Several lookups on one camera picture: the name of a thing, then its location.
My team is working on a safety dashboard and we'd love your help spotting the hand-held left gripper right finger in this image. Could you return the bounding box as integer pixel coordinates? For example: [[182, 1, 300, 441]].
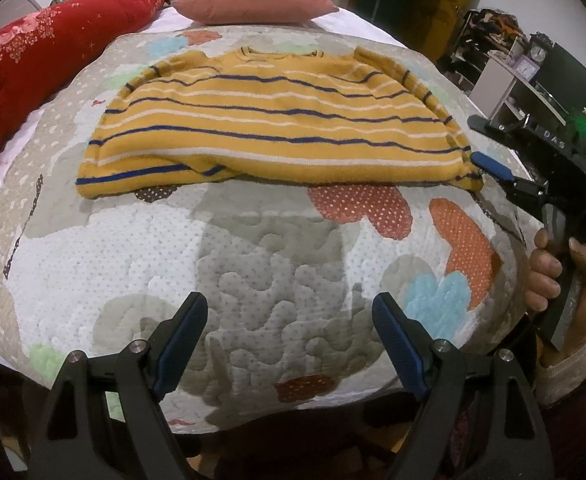
[[371, 292, 556, 480]]

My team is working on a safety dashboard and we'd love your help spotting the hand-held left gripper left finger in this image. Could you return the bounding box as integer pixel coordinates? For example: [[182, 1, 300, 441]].
[[32, 291, 209, 480]]

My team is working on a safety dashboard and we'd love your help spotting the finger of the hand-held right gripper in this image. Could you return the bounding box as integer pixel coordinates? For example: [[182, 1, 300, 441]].
[[468, 115, 524, 145], [469, 152, 548, 206]]

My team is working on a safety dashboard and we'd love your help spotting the yellow striped sweater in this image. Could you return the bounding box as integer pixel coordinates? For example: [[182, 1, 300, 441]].
[[76, 46, 484, 200]]

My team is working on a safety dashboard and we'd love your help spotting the person's right forearm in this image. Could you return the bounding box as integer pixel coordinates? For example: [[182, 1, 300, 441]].
[[533, 335, 586, 480]]

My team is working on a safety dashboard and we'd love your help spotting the person's right hand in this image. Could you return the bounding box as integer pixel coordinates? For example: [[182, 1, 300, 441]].
[[525, 227, 586, 366]]

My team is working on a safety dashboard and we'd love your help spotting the white shelf unit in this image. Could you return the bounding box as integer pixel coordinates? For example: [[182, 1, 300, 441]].
[[470, 52, 574, 126]]

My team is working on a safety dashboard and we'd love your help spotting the black ornate clock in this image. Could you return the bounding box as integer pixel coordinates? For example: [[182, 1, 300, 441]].
[[529, 32, 554, 63]]

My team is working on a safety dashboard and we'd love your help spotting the cluttered dark rack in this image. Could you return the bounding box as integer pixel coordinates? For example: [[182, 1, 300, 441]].
[[448, 7, 528, 91]]

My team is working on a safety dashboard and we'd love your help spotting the black monitor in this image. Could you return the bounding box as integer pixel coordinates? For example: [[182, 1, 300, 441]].
[[533, 42, 586, 156]]

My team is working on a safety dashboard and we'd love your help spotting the quilted heart-patterned bedspread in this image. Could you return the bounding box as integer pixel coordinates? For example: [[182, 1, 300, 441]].
[[0, 24, 531, 433]]

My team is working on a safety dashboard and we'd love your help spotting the red floral quilt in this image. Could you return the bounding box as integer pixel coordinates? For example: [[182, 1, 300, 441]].
[[0, 0, 166, 196]]

